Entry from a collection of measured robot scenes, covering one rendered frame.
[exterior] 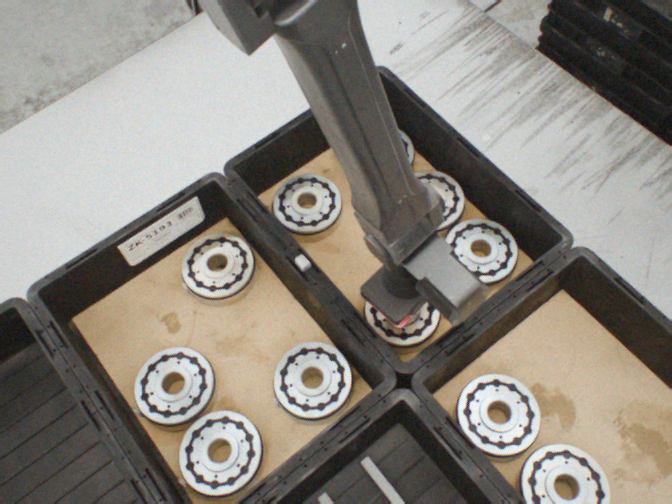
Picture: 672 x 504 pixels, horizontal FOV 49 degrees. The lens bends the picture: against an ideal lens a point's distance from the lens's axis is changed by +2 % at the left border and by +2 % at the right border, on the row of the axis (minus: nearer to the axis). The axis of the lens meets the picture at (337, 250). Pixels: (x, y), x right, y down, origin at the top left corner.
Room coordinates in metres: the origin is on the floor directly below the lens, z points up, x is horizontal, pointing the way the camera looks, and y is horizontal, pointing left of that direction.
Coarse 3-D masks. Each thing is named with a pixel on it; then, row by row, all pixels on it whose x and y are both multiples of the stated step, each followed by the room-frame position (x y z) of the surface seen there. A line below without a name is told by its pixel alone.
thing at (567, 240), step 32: (416, 96) 0.68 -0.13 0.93; (288, 128) 0.65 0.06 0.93; (448, 128) 0.62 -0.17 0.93; (480, 160) 0.56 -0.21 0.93; (512, 192) 0.51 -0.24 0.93; (544, 224) 0.46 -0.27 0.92; (544, 256) 0.41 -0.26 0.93; (512, 288) 0.37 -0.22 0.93; (352, 320) 0.34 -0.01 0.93; (384, 352) 0.30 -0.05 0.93
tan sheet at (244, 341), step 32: (224, 224) 0.55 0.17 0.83; (256, 256) 0.49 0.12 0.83; (128, 288) 0.46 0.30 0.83; (160, 288) 0.45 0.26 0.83; (256, 288) 0.44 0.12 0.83; (96, 320) 0.41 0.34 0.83; (128, 320) 0.41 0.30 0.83; (160, 320) 0.40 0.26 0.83; (192, 320) 0.40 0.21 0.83; (224, 320) 0.40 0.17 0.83; (256, 320) 0.39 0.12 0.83; (288, 320) 0.39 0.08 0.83; (96, 352) 0.37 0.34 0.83; (128, 352) 0.36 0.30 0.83; (224, 352) 0.35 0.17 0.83; (256, 352) 0.35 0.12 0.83; (128, 384) 0.32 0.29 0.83; (224, 384) 0.30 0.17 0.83; (256, 384) 0.30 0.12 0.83; (320, 384) 0.29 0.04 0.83; (256, 416) 0.26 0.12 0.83; (288, 416) 0.25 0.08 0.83; (160, 448) 0.23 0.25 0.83; (224, 448) 0.22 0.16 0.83; (288, 448) 0.21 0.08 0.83
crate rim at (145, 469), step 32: (192, 192) 0.55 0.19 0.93; (224, 192) 0.55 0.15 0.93; (128, 224) 0.50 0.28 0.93; (256, 224) 0.49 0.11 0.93; (96, 256) 0.46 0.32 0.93; (288, 256) 0.44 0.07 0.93; (32, 288) 0.42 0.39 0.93; (320, 288) 0.39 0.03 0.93; (64, 352) 0.33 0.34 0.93; (96, 384) 0.29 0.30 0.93; (384, 384) 0.26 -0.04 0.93; (352, 416) 0.22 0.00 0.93; (128, 448) 0.21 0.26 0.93; (320, 448) 0.19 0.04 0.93; (160, 480) 0.17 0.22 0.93
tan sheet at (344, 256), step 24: (312, 168) 0.64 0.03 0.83; (336, 168) 0.64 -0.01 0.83; (432, 168) 0.62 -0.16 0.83; (264, 192) 0.60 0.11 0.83; (480, 216) 0.53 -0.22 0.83; (336, 240) 0.51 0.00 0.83; (360, 240) 0.51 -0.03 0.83; (336, 264) 0.47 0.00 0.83; (360, 264) 0.47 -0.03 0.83; (528, 264) 0.45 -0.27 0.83; (408, 360) 0.32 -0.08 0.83
